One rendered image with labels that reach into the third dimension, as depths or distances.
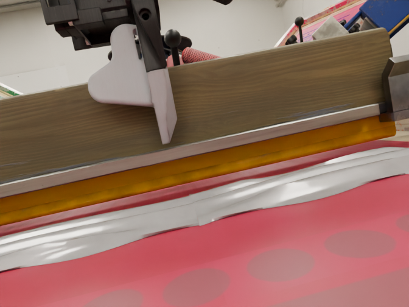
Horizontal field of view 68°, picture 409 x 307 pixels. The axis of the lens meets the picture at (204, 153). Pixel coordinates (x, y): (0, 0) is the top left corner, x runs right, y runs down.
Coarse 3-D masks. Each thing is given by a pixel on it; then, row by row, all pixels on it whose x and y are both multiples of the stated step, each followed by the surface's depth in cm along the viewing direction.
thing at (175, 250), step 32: (160, 192) 28; (32, 224) 26; (96, 256) 15; (128, 256) 14; (160, 256) 13; (192, 256) 12; (0, 288) 13; (32, 288) 13; (64, 288) 12; (96, 288) 11
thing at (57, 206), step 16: (384, 128) 28; (320, 144) 28; (336, 144) 28; (352, 144) 28; (240, 160) 27; (256, 160) 27; (272, 160) 27; (176, 176) 26; (192, 176) 26; (208, 176) 27; (96, 192) 26; (112, 192) 26; (128, 192) 26; (144, 192) 26; (32, 208) 25; (48, 208) 25; (64, 208) 25; (0, 224) 25
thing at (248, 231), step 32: (288, 160) 31; (320, 160) 27; (192, 192) 25; (352, 192) 16; (384, 192) 15; (224, 224) 16; (256, 224) 15; (288, 224) 14; (320, 224) 13; (352, 224) 12; (224, 256) 12
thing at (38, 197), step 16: (336, 128) 28; (352, 128) 28; (368, 128) 28; (256, 144) 27; (272, 144) 27; (288, 144) 27; (304, 144) 28; (176, 160) 26; (192, 160) 26; (208, 160) 27; (224, 160) 27; (112, 176) 26; (128, 176) 26; (144, 176) 26; (160, 176) 26; (32, 192) 25; (48, 192) 25; (64, 192) 25; (80, 192) 25; (0, 208) 25; (16, 208) 25
